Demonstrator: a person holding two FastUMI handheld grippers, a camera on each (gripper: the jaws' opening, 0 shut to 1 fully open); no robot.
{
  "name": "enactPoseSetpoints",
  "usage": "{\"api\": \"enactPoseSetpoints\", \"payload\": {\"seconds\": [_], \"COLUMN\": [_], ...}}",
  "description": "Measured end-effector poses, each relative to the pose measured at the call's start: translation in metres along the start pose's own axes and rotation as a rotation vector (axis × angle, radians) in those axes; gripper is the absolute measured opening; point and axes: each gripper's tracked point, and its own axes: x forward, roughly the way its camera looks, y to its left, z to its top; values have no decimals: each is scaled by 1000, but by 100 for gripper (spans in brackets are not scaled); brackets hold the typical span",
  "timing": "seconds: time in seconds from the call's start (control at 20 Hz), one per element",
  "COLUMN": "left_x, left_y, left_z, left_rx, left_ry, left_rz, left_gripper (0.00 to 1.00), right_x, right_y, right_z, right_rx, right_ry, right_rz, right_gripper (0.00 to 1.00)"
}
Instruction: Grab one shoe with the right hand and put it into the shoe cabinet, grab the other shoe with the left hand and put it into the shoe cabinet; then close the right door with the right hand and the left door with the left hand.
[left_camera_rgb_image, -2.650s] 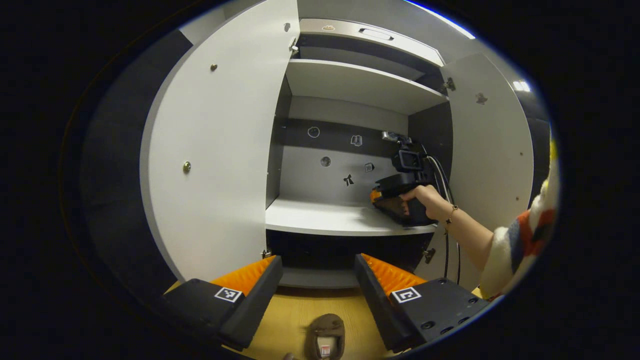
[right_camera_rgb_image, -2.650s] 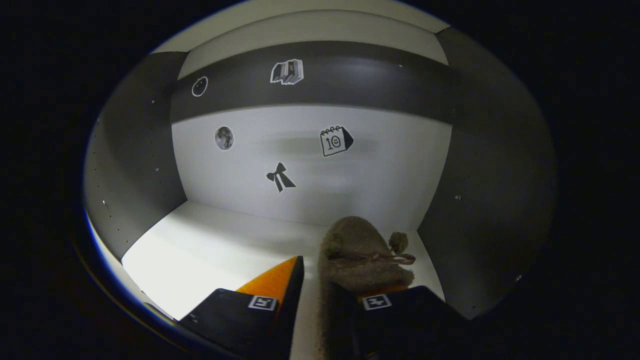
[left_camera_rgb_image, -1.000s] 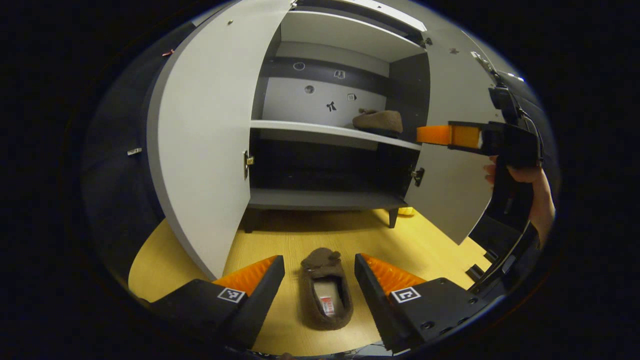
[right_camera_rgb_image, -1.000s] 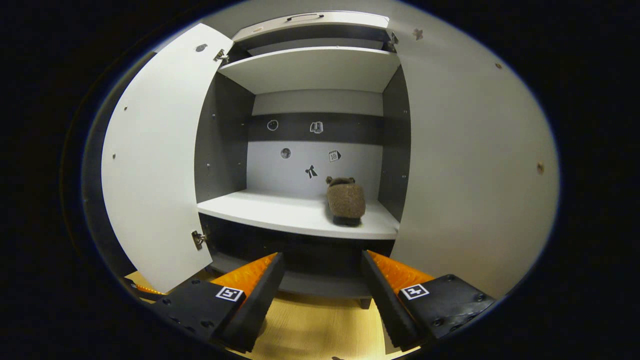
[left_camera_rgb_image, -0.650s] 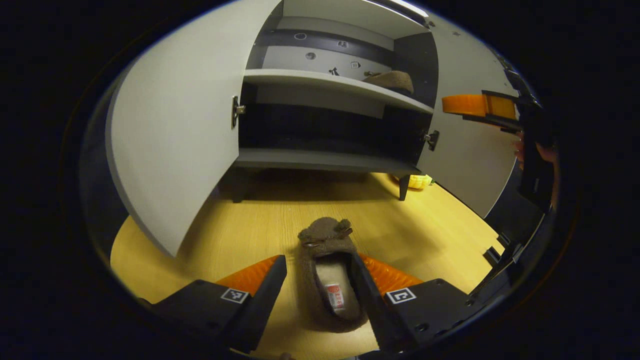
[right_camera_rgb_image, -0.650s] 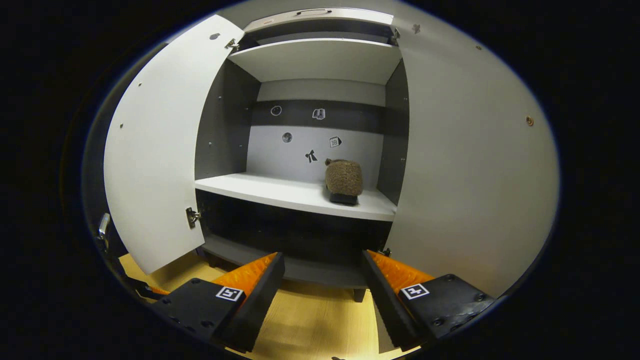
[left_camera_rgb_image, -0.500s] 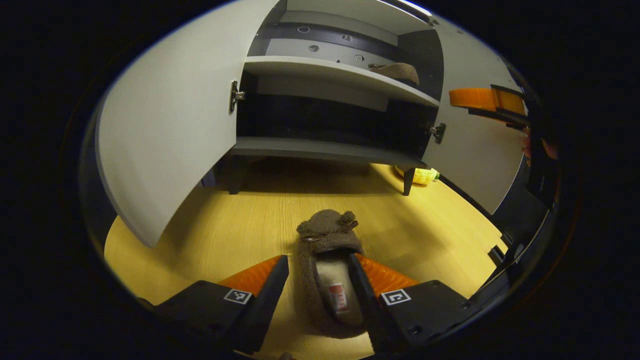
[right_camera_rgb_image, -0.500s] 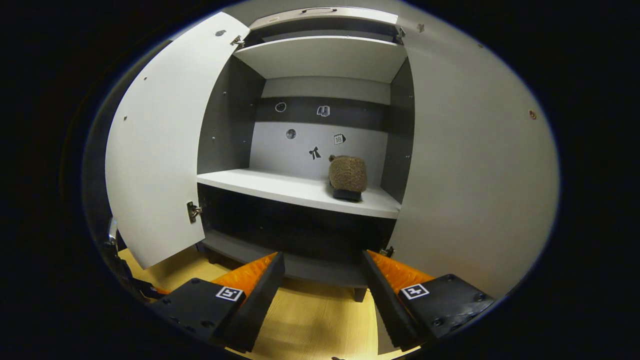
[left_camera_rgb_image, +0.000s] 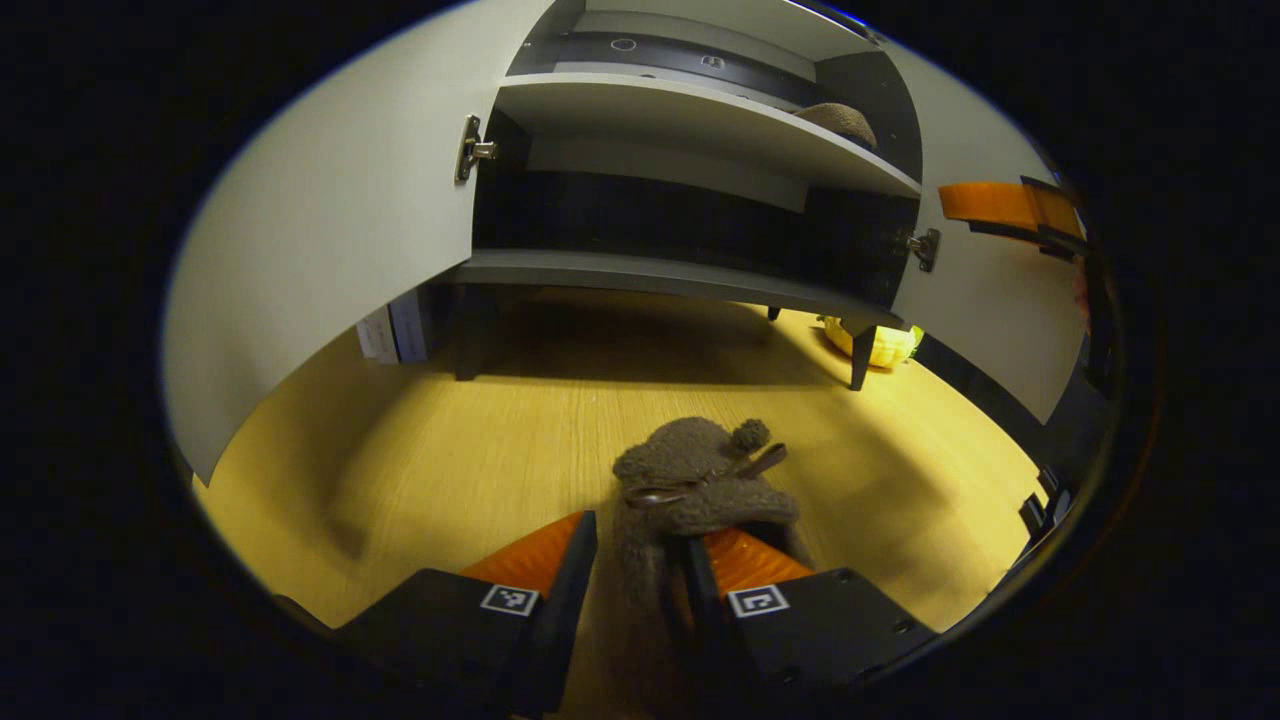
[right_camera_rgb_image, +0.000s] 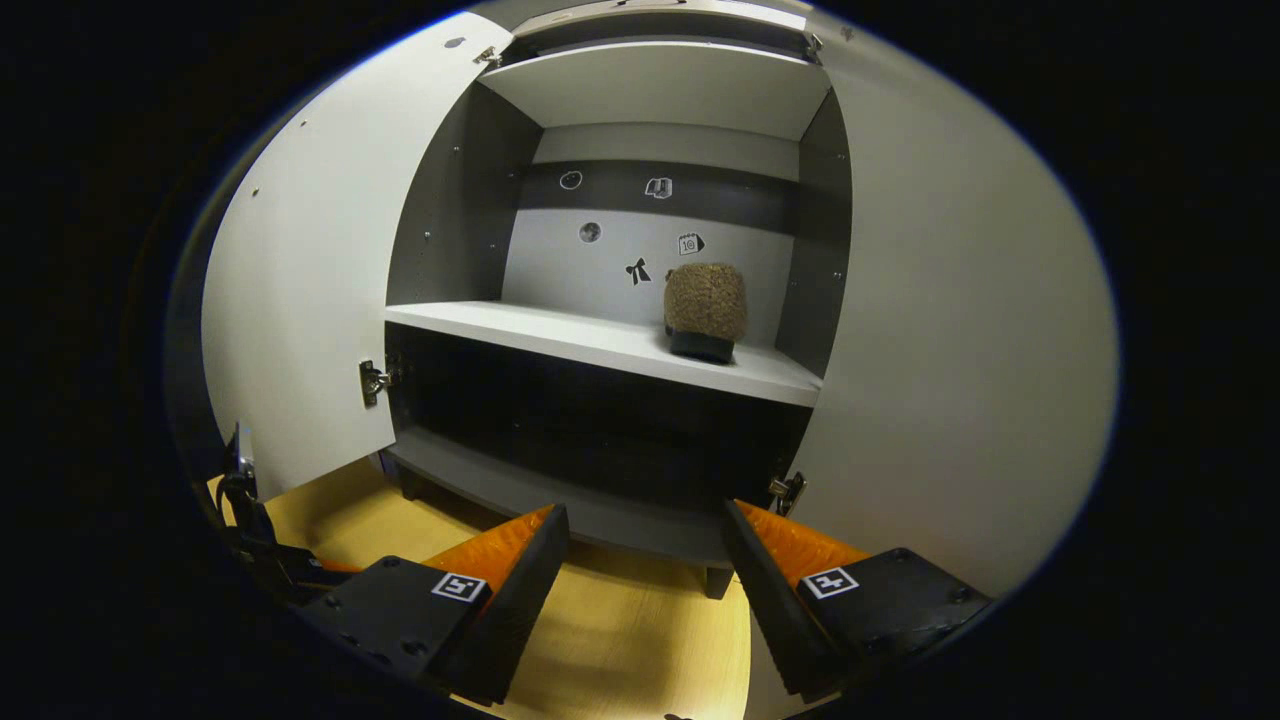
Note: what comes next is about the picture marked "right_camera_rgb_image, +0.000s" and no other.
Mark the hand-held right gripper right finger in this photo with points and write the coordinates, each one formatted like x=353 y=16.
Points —
x=765 y=595

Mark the beige cabinet drawer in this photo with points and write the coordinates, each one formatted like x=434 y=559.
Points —
x=600 y=18

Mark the grey white shoe cabinet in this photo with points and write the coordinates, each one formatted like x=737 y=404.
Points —
x=600 y=340

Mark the white shoe cabinet door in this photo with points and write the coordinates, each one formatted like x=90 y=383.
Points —
x=310 y=300
x=950 y=350

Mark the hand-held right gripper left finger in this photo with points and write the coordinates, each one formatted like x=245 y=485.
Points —
x=515 y=590

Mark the brown shoe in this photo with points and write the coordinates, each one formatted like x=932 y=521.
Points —
x=705 y=305

